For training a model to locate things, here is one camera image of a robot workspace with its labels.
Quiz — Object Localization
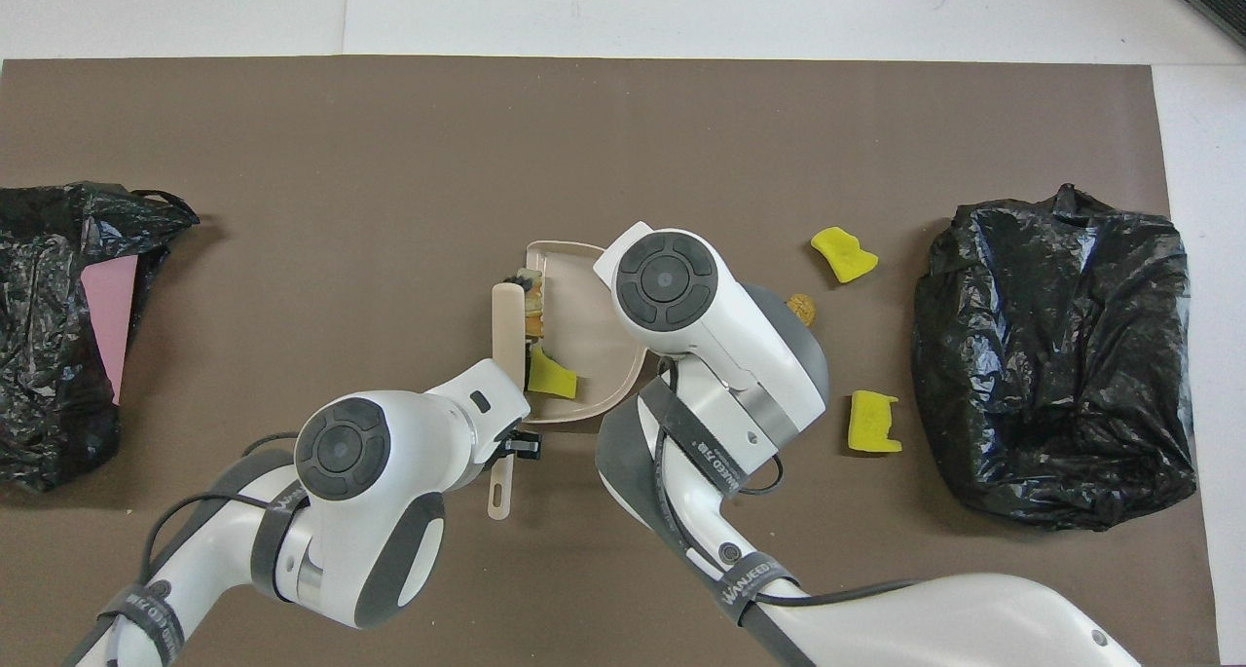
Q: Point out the yellow sponge piece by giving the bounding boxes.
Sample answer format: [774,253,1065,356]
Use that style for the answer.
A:
[847,389,903,454]
[811,227,879,284]
[527,346,578,399]

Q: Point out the beige plastic dustpan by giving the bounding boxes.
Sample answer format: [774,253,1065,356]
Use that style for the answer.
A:
[492,241,650,426]

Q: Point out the beige hand brush black bristles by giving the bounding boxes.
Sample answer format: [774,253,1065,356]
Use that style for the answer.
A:
[488,274,534,522]

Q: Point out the black trash bag bin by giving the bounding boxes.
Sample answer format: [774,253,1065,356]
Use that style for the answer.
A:
[911,183,1198,533]

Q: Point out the black bag bin with card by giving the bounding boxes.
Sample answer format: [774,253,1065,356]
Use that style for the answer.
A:
[0,182,201,494]

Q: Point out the brown table mat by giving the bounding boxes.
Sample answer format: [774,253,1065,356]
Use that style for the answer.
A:
[0,56,1221,667]

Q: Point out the pink card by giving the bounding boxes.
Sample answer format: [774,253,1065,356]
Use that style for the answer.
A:
[82,256,139,405]

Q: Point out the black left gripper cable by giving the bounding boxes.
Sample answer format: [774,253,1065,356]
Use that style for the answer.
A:
[144,433,303,590]

